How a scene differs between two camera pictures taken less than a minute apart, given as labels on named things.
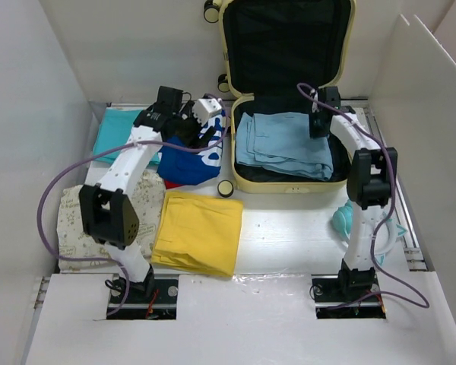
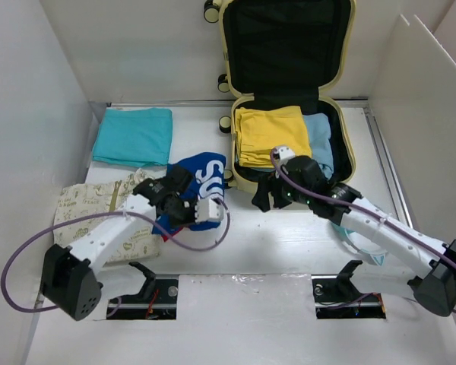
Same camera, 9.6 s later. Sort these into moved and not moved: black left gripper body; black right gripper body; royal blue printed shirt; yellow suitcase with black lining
Moved: royal blue printed shirt; black left gripper body; black right gripper body
Not moved: yellow suitcase with black lining
